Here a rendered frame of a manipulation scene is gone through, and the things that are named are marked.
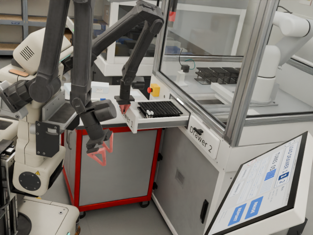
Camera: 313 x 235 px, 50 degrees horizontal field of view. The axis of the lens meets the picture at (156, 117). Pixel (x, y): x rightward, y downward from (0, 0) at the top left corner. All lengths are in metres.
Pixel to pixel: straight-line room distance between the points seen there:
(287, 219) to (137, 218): 1.71
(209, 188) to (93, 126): 0.87
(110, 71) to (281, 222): 2.02
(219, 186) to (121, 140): 0.72
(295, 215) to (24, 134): 1.12
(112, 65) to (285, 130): 1.44
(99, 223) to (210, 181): 0.94
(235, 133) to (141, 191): 1.07
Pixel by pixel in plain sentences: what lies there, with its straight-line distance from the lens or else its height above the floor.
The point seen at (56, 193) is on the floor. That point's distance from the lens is 2.72.
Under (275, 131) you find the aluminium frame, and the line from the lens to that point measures 1.77.
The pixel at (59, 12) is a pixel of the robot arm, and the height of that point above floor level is 1.51.
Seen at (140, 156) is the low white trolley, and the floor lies 0.48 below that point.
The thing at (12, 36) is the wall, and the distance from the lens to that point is 5.99.
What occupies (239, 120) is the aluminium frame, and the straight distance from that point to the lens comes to 1.58.
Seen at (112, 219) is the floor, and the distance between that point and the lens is 2.51.
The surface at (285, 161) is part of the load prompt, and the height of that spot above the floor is 1.15.
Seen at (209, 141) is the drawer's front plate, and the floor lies 0.89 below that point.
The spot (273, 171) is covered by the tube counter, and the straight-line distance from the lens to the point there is 1.20.
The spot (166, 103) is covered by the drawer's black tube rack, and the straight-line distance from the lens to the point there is 2.09.
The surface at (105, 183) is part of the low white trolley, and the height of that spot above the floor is 0.30.
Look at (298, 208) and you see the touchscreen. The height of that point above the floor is 1.19.
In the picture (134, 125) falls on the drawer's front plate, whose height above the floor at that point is 0.87.
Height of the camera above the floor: 1.71
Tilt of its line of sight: 25 degrees down
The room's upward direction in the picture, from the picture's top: 9 degrees clockwise
